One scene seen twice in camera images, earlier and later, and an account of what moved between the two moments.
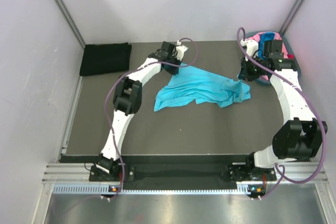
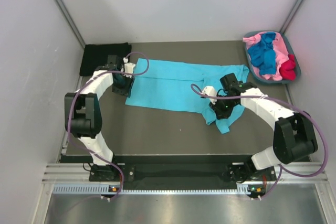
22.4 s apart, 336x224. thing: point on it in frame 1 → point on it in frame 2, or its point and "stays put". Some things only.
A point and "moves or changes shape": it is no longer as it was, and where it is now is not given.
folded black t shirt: x=105 y=57 stays put
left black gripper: x=173 y=71 → x=127 y=90
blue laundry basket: x=288 y=49 stays put
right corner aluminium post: x=298 y=3 stays put
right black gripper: x=244 y=73 → x=220 y=113
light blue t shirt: x=203 y=86 moves or changes shape
